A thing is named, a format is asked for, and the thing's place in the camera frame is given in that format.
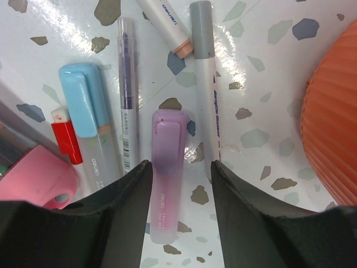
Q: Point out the peach tip white marker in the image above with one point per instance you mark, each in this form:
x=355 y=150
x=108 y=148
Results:
x=169 y=26

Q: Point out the grey cap acrylic marker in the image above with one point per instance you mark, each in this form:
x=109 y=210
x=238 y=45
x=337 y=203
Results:
x=207 y=84

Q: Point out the purple highlighter pen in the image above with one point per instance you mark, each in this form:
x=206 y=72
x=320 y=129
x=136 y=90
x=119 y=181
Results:
x=167 y=158

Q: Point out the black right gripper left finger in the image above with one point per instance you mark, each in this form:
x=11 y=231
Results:
x=105 y=229

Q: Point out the clear purple gel pen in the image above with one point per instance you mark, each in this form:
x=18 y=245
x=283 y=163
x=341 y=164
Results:
x=128 y=93

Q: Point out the orange round organizer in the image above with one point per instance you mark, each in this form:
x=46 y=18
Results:
x=328 y=119

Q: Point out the red white eraser pen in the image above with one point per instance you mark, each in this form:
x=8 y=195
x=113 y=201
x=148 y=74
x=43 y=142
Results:
x=65 y=135

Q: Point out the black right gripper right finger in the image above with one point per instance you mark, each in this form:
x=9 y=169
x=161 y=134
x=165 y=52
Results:
x=259 y=230

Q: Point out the pink cap clear tube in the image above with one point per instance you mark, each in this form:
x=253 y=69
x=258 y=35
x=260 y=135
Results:
x=32 y=168

